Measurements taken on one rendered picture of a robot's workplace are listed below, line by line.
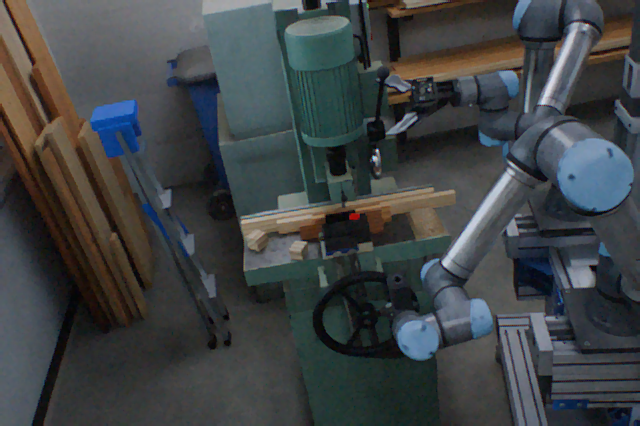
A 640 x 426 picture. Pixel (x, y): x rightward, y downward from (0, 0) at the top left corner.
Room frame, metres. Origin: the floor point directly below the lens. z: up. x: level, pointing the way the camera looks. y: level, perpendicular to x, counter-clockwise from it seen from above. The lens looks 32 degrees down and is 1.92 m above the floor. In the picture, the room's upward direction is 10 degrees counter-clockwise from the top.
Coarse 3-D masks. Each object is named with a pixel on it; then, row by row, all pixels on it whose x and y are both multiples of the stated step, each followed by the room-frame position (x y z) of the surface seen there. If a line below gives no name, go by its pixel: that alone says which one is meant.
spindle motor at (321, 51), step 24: (312, 24) 1.60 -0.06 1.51; (336, 24) 1.56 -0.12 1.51; (288, 48) 1.56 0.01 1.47; (312, 48) 1.50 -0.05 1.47; (336, 48) 1.51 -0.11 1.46; (312, 72) 1.51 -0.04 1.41; (336, 72) 1.51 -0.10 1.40; (312, 96) 1.52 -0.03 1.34; (336, 96) 1.51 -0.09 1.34; (312, 120) 1.52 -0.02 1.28; (336, 120) 1.50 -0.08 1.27; (360, 120) 1.56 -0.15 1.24; (312, 144) 1.53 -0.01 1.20; (336, 144) 1.50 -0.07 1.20
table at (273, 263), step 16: (384, 224) 1.53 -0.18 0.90; (400, 224) 1.52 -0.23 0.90; (272, 240) 1.55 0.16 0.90; (288, 240) 1.53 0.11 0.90; (304, 240) 1.52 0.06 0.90; (384, 240) 1.45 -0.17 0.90; (400, 240) 1.44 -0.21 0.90; (416, 240) 1.43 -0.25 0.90; (432, 240) 1.42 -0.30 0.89; (448, 240) 1.42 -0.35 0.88; (256, 256) 1.48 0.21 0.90; (272, 256) 1.47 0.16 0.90; (288, 256) 1.45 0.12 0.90; (320, 256) 1.43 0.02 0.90; (384, 256) 1.42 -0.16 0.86; (400, 256) 1.42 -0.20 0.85; (416, 256) 1.42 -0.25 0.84; (256, 272) 1.42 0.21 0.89; (272, 272) 1.42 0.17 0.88; (288, 272) 1.42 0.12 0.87; (304, 272) 1.42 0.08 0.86; (320, 272) 1.39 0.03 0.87; (352, 288) 1.33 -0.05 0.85
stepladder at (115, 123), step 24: (96, 120) 2.14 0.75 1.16; (120, 120) 2.14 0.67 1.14; (120, 144) 2.12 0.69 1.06; (144, 144) 2.25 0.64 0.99; (144, 168) 2.17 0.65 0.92; (144, 192) 2.14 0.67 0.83; (168, 192) 2.27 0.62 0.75; (168, 216) 2.17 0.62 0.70; (168, 240) 2.14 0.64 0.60; (192, 240) 2.25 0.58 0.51; (192, 264) 2.16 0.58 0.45; (216, 288) 2.24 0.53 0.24; (216, 312) 2.15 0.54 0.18
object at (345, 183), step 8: (328, 168) 1.63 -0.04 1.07; (328, 176) 1.58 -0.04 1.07; (336, 176) 1.57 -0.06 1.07; (344, 176) 1.56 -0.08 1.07; (328, 184) 1.63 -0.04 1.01; (336, 184) 1.54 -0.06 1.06; (344, 184) 1.54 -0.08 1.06; (352, 184) 1.54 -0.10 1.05; (336, 192) 1.54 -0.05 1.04; (352, 192) 1.54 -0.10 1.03; (336, 200) 1.54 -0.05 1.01
